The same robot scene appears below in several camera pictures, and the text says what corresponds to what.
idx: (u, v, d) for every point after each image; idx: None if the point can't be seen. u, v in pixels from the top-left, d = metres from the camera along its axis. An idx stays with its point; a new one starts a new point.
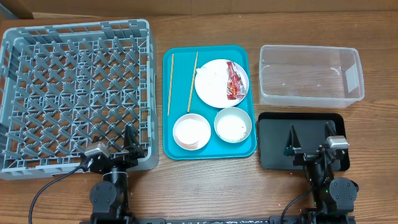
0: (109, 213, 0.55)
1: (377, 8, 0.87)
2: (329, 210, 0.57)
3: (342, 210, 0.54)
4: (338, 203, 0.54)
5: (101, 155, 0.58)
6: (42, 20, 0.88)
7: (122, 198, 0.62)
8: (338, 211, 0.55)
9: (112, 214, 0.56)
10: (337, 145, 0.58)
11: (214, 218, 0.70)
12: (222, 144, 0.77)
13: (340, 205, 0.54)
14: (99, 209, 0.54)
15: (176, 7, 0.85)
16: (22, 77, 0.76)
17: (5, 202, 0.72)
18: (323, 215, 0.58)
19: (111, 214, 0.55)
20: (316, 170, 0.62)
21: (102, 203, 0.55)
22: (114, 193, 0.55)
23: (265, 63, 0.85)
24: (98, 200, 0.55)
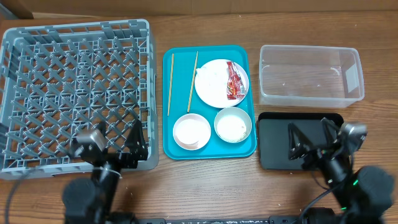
0: (83, 216, 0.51)
1: (377, 8, 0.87)
2: (362, 208, 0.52)
3: (377, 203, 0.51)
4: (374, 198, 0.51)
5: (92, 145, 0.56)
6: (42, 20, 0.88)
7: (107, 200, 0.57)
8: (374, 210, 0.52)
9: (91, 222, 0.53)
10: (357, 130, 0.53)
11: (214, 218, 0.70)
12: (222, 144, 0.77)
13: (376, 198, 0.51)
14: (74, 216, 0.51)
15: (176, 7, 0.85)
16: (22, 77, 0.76)
17: (5, 202, 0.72)
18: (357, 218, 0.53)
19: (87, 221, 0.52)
20: (333, 167, 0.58)
21: (76, 204, 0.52)
22: (91, 191, 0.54)
23: (265, 63, 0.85)
24: (72, 204, 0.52)
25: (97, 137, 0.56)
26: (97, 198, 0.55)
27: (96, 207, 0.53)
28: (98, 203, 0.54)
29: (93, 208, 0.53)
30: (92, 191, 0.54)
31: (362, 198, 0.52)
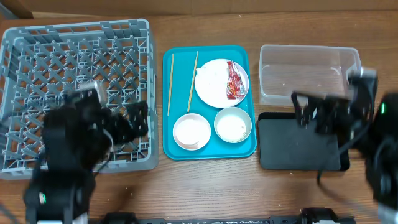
0: (63, 138, 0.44)
1: (377, 7, 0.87)
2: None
3: None
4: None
5: (92, 91, 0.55)
6: (42, 20, 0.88)
7: (86, 150, 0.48)
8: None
9: (66, 149, 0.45)
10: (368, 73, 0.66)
11: (214, 218, 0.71)
12: (222, 144, 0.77)
13: None
14: (50, 137, 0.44)
15: (176, 7, 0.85)
16: (22, 77, 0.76)
17: (5, 202, 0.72)
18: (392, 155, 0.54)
19: (63, 146, 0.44)
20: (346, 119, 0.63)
21: (56, 123, 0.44)
22: (78, 117, 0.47)
23: (265, 63, 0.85)
24: (52, 122, 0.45)
25: (97, 89, 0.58)
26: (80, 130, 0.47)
27: (76, 137, 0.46)
28: (79, 134, 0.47)
29: (73, 135, 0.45)
30: (80, 112, 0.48)
31: (395, 133, 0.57)
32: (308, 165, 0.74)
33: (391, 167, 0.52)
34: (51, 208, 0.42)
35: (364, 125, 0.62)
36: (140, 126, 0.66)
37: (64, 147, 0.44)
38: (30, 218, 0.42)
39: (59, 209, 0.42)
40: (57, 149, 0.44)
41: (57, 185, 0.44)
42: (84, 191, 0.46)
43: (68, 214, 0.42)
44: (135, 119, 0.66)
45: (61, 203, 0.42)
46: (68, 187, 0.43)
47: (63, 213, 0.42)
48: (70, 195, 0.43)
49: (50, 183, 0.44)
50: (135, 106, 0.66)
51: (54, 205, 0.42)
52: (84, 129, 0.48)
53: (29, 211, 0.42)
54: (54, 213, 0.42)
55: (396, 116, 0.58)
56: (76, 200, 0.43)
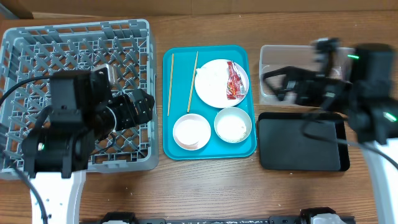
0: (72, 87, 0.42)
1: (377, 8, 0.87)
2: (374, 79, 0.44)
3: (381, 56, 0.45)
4: (375, 66, 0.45)
5: (102, 70, 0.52)
6: (42, 20, 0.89)
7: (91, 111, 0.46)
8: (377, 83, 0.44)
9: (71, 102, 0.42)
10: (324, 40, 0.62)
11: (214, 218, 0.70)
12: (222, 143, 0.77)
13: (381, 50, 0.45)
14: (57, 88, 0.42)
15: (177, 7, 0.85)
16: (21, 77, 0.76)
17: (5, 202, 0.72)
18: (369, 94, 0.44)
19: (69, 98, 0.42)
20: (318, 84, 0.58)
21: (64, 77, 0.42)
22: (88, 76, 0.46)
23: (265, 63, 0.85)
24: (61, 75, 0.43)
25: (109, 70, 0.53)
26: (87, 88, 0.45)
27: (83, 93, 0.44)
28: (85, 92, 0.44)
29: (79, 92, 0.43)
30: (90, 74, 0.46)
31: (361, 74, 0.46)
32: (309, 165, 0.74)
33: (367, 106, 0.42)
34: (50, 158, 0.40)
35: (336, 84, 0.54)
36: (146, 111, 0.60)
37: (69, 100, 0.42)
38: (28, 168, 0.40)
39: (57, 160, 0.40)
40: (62, 101, 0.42)
41: (56, 135, 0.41)
42: (85, 145, 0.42)
43: (67, 165, 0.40)
44: (140, 102, 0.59)
45: (60, 154, 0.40)
46: (66, 139, 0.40)
47: (61, 163, 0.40)
48: (68, 146, 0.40)
49: (51, 132, 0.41)
50: (141, 91, 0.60)
51: (53, 156, 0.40)
52: (91, 89, 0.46)
53: (27, 160, 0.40)
54: (52, 162, 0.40)
55: (363, 60, 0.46)
56: (74, 151, 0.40)
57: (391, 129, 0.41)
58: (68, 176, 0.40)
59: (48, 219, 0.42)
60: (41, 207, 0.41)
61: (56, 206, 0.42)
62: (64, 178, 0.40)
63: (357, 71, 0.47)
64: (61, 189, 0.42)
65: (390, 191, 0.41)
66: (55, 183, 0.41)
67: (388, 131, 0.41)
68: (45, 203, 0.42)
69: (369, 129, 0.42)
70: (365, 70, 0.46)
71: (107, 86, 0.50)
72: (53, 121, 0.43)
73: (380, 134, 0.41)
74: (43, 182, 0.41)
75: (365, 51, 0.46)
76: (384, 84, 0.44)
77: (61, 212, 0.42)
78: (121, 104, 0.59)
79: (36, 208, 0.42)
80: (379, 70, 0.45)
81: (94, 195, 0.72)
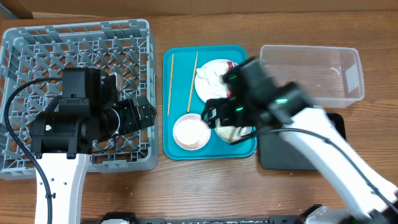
0: (81, 76, 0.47)
1: (377, 8, 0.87)
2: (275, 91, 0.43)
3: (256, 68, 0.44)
4: (246, 76, 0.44)
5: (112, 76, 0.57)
6: (42, 20, 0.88)
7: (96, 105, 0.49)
8: (253, 82, 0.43)
9: (81, 91, 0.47)
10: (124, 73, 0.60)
11: (214, 218, 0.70)
12: (222, 143, 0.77)
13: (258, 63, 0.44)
14: (69, 79, 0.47)
15: (177, 7, 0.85)
16: (21, 77, 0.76)
17: (5, 202, 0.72)
18: (262, 96, 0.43)
19: (79, 87, 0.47)
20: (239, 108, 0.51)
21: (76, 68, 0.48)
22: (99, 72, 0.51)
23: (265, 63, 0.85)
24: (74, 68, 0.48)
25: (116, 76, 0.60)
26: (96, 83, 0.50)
27: (91, 86, 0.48)
28: (93, 85, 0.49)
29: (89, 83, 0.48)
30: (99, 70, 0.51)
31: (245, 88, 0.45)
32: (309, 164, 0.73)
33: (264, 103, 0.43)
34: (56, 139, 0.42)
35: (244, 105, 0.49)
36: (148, 115, 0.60)
37: (79, 89, 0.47)
38: (35, 148, 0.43)
39: (63, 140, 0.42)
40: (72, 90, 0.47)
41: (63, 118, 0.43)
42: (90, 129, 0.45)
43: (73, 144, 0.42)
44: (143, 107, 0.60)
45: (65, 134, 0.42)
46: (72, 121, 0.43)
47: (67, 144, 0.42)
48: (74, 127, 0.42)
49: (57, 116, 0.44)
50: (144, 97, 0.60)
51: (58, 137, 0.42)
52: (98, 84, 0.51)
53: (34, 140, 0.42)
54: (58, 142, 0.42)
55: (238, 73, 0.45)
56: (81, 133, 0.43)
57: (291, 111, 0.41)
58: (73, 156, 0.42)
59: (52, 199, 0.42)
60: (46, 186, 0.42)
61: (61, 186, 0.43)
62: (69, 158, 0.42)
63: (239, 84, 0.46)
64: (65, 168, 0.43)
65: (320, 158, 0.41)
66: (60, 162, 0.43)
67: (291, 112, 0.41)
68: (49, 183, 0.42)
69: (273, 119, 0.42)
70: (243, 80, 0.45)
71: (112, 88, 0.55)
72: (61, 109, 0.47)
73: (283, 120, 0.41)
74: (50, 162, 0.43)
75: (237, 69, 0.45)
76: (266, 82, 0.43)
77: (66, 191, 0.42)
78: (125, 107, 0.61)
79: (41, 188, 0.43)
80: (255, 75, 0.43)
81: (94, 195, 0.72)
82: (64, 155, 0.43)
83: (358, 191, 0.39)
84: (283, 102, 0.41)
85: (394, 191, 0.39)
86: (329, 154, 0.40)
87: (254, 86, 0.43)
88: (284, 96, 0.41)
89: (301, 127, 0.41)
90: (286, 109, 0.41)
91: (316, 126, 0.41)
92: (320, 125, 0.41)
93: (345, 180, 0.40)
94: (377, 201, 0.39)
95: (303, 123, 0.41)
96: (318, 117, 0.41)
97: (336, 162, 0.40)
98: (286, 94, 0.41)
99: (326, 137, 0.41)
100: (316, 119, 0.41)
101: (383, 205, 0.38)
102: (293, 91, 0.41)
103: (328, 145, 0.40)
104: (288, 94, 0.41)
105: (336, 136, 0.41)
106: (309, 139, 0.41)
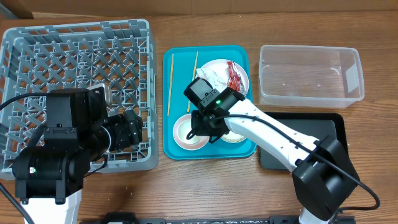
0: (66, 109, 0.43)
1: (377, 8, 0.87)
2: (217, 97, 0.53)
3: (195, 87, 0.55)
4: (193, 91, 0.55)
5: (99, 89, 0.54)
6: (42, 20, 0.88)
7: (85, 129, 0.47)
8: (200, 95, 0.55)
9: (68, 121, 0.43)
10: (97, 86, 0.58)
11: (214, 218, 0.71)
12: (222, 144, 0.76)
13: (195, 83, 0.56)
14: (55, 106, 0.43)
15: (177, 7, 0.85)
16: (22, 77, 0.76)
17: (5, 202, 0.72)
18: (208, 102, 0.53)
19: (65, 116, 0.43)
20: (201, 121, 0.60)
21: (56, 101, 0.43)
22: (86, 94, 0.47)
23: (265, 63, 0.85)
24: (58, 93, 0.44)
25: (105, 88, 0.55)
26: (83, 108, 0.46)
27: (79, 111, 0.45)
28: (81, 109, 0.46)
29: (76, 109, 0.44)
30: (87, 91, 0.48)
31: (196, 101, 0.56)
32: None
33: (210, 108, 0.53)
34: (43, 182, 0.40)
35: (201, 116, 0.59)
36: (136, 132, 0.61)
37: (64, 118, 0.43)
38: (21, 193, 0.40)
39: (51, 181, 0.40)
40: (58, 119, 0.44)
41: (50, 155, 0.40)
42: (79, 167, 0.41)
43: (61, 188, 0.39)
44: (132, 123, 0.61)
45: (52, 175, 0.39)
46: (59, 159, 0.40)
47: (55, 186, 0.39)
48: (61, 168, 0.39)
49: (43, 154, 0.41)
50: (132, 111, 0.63)
51: (46, 178, 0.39)
52: (89, 106, 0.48)
53: (19, 183, 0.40)
54: (45, 185, 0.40)
55: (188, 91, 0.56)
56: (68, 173, 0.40)
57: (229, 107, 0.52)
58: (63, 201, 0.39)
59: None
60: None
61: None
62: (59, 203, 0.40)
63: (192, 99, 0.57)
64: (53, 212, 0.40)
65: (253, 133, 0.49)
66: (49, 205, 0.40)
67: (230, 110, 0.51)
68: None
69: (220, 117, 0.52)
70: (193, 96, 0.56)
71: (102, 105, 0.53)
72: (47, 139, 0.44)
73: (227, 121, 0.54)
74: (38, 206, 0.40)
75: (186, 88, 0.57)
76: (209, 93, 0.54)
77: None
78: (115, 123, 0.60)
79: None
80: (201, 89, 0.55)
81: (94, 195, 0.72)
82: (53, 200, 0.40)
83: (285, 150, 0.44)
84: (221, 102, 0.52)
85: (315, 141, 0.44)
86: (258, 127, 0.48)
87: (201, 99, 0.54)
88: (221, 98, 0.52)
89: (236, 111, 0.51)
90: (226, 107, 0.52)
91: (245, 109, 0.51)
92: (249, 107, 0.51)
93: (275, 144, 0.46)
94: (301, 154, 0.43)
95: (237, 108, 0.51)
96: (247, 104, 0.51)
97: (264, 132, 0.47)
98: (224, 98, 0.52)
99: (255, 115, 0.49)
100: (246, 104, 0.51)
101: (306, 155, 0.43)
102: (229, 94, 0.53)
103: (255, 120, 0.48)
104: (226, 97, 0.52)
105: (261, 113, 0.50)
106: (240, 120, 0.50)
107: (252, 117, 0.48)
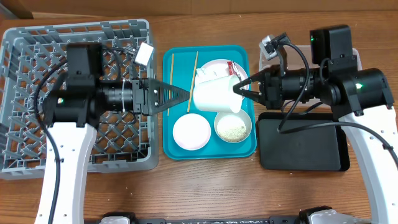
0: (85, 55, 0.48)
1: (377, 8, 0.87)
2: (367, 76, 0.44)
3: (337, 37, 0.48)
4: (331, 40, 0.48)
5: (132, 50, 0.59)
6: (42, 20, 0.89)
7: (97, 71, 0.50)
8: (334, 55, 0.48)
9: (86, 67, 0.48)
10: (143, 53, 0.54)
11: (214, 218, 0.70)
12: (222, 144, 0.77)
13: (334, 32, 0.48)
14: (73, 55, 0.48)
15: (177, 7, 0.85)
16: (22, 77, 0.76)
17: (5, 202, 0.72)
18: (336, 69, 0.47)
19: (83, 63, 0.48)
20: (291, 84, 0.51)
21: (74, 54, 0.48)
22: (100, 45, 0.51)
23: (265, 63, 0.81)
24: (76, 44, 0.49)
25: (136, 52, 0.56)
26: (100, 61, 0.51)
27: (94, 60, 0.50)
28: (96, 60, 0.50)
29: (92, 58, 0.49)
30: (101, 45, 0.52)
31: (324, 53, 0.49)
32: (310, 165, 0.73)
33: (339, 79, 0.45)
34: (68, 111, 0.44)
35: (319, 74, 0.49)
36: (158, 102, 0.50)
37: (83, 66, 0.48)
38: (48, 118, 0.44)
39: (74, 112, 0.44)
40: (78, 66, 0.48)
41: (74, 96, 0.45)
42: (97, 106, 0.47)
43: (83, 115, 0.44)
44: (155, 93, 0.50)
45: (76, 105, 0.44)
46: (83, 98, 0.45)
47: (77, 116, 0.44)
48: (84, 104, 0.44)
49: (68, 93, 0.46)
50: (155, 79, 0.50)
51: (70, 107, 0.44)
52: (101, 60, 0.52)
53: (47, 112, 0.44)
54: (69, 115, 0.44)
55: (322, 35, 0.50)
56: (90, 109, 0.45)
57: (367, 98, 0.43)
58: (83, 125, 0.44)
59: (61, 163, 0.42)
60: (55, 151, 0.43)
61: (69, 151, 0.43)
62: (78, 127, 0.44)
63: (325, 45, 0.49)
64: (73, 136, 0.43)
65: (366, 154, 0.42)
66: (70, 130, 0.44)
67: (362, 102, 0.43)
68: (58, 149, 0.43)
69: (341, 101, 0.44)
70: (326, 48, 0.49)
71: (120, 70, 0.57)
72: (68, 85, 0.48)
73: (353, 103, 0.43)
74: (59, 130, 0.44)
75: (323, 31, 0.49)
76: (345, 58, 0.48)
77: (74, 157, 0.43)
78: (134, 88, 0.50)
79: (51, 155, 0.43)
80: (339, 46, 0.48)
81: (94, 195, 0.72)
82: (74, 125, 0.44)
83: (390, 190, 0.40)
84: (362, 88, 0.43)
85: None
86: (380, 157, 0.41)
87: (334, 60, 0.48)
88: (368, 84, 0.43)
89: (366, 122, 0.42)
90: (362, 94, 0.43)
91: (382, 124, 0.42)
92: (388, 126, 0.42)
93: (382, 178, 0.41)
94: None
95: (369, 118, 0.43)
96: (381, 107, 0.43)
97: (381, 162, 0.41)
98: (370, 85, 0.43)
99: (388, 141, 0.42)
100: (384, 119, 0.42)
101: None
102: (377, 83, 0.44)
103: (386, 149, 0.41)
104: (372, 80, 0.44)
105: (396, 143, 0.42)
106: (369, 136, 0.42)
107: (385, 144, 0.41)
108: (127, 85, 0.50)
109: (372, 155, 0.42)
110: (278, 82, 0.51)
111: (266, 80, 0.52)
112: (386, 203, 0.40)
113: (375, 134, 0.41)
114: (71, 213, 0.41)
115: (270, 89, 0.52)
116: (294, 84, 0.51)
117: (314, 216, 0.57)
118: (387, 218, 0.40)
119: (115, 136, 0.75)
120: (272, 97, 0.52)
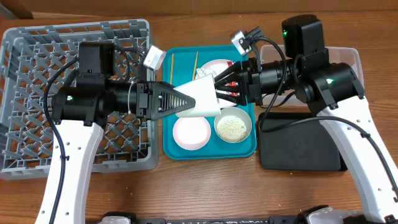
0: (97, 55, 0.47)
1: (377, 8, 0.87)
2: (337, 71, 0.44)
3: (310, 33, 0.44)
4: (304, 37, 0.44)
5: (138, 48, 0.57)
6: (43, 20, 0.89)
7: (109, 70, 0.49)
8: (308, 51, 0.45)
9: (97, 66, 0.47)
10: (150, 57, 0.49)
11: (214, 218, 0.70)
12: (223, 144, 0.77)
13: (307, 27, 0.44)
14: (84, 53, 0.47)
15: (176, 7, 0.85)
16: (22, 77, 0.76)
17: (5, 202, 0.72)
18: (310, 66, 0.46)
19: (95, 62, 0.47)
20: (268, 81, 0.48)
21: (87, 55, 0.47)
22: (111, 45, 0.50)
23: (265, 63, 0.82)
24: (89, 42, 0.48)
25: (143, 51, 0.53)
26: (112, 63, 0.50)
27: (106, 60, 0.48)
28: (109, 59, 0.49)
29: (105, 58, 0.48)
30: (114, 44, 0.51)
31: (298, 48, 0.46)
32: (310, 165, 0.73)
33: (313, 78, 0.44)
34: (77, 108, 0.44)
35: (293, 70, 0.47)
36: (161, 107, 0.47)
37: (95, 65, 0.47)
38: (56, 114, 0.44)
39: (81, 110, 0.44)
40: (89, 65, 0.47)
41: (83, 93, 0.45)
42: (107, 105, 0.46)
43: (90, 114, 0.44)
44: (159, 98, 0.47)
45: (84, 104, 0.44)
46: (92, 96, 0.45)
47: (85, 114, 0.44)
48: (93, 102, 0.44)
49: (78, 91, 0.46)
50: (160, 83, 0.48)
51: (79, 104, 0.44)
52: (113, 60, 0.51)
53: (56, 109, 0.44)
54: (78, 112, 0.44)
55: (294, 30, 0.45)
56: (98, 108, 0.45)
57: (338, 93, 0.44)
58: (89, 124, 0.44)
59: (66, 161, 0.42)
60: (61, 149, 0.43)
61: (75, 150, 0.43)
62: (86, 126, 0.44)
63: (298, 41, 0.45)
64: (80, 134, 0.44)
65: (347, 143, 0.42)
66: (76, 129, 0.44)
67: (335, 96, 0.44)
68: (64, 146, 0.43)
69: (315, 98, 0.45)
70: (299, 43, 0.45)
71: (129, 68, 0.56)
72: (79, 83, 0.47)
73: (328, 99, 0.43)
74: (67, 127, 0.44)
75: (295, 26, 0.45)
76: (318, 53, 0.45)
77: (79, 155, 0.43)
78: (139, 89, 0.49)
79: (56, 152, 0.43)
80: (313, 42, 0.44)
81: (94, 195, 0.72)
82: (81, 123, 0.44)
83: (375, 175, 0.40)
84: (333, 83, 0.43)
85: None
86: (360, 145, 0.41)
87: (307, 57, 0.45)
88: (339, 79, 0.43)
89: (342, 113, 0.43)
90: (334, 90, 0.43)
91: (356, 114, 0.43)
92: (362, 115, 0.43)
93: (365, 168, 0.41)
94: (388, 193, 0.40)
95: (344, 109, 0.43)
96: (352, 99, 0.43)
97: (362, 152, 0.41)
98: (341, 79, 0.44)
99: (365, 129, 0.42)
100: (357, 106, 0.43)
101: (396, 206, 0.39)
102: (346, 76, 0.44)
103: (364, 137, 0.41)
104: (342, 75, 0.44)
105: (372, 129, 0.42)
106: (346, 126, 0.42)
107: (363, 132, 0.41)
108: (135, 88, 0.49)
109: (352, 145, 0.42)
110: (258, 78, 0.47)
111: (244, 81, 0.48)
112: (373, 189, 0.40)
113: (352, 124, 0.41)
114: (73, 211, 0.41)
115: (252, 88, 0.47)
116: (272, 78, 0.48)
117: (312, 215, 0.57)
118: (376, 204, 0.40)
119: (115, 136, 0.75)
120: (254, 94, 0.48)
